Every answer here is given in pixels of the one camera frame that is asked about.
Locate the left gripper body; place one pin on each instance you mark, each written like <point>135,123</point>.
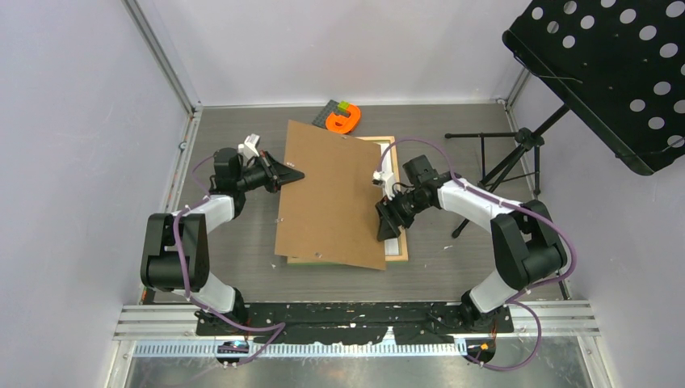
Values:
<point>255,176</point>

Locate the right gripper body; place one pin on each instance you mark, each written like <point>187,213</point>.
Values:
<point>409,204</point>

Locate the landscape photo print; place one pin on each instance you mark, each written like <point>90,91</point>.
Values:
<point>393,250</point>

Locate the wooden picture frame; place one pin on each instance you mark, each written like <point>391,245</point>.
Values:
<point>397,191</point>

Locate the brown backing board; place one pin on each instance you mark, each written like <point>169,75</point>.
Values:
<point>329,215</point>

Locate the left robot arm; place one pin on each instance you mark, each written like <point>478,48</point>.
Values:
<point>175,256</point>

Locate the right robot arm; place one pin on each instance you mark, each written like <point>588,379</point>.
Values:
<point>526,248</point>

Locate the orange plastic horseshoe piece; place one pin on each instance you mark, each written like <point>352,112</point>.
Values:
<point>344,124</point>

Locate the grey building baseplate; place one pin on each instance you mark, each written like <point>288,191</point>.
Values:
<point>320,119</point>

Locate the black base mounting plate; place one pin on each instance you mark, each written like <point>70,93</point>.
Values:
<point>355,323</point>

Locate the black perforated music stand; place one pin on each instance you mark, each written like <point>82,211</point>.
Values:
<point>617,65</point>

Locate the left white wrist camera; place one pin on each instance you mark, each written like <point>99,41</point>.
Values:
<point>249,147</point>

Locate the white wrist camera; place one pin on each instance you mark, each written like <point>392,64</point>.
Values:
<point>249,147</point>
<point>385,180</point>

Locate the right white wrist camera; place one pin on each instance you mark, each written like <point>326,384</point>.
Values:
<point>385,180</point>

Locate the aluminium rail frame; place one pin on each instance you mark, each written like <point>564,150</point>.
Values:
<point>553,344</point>

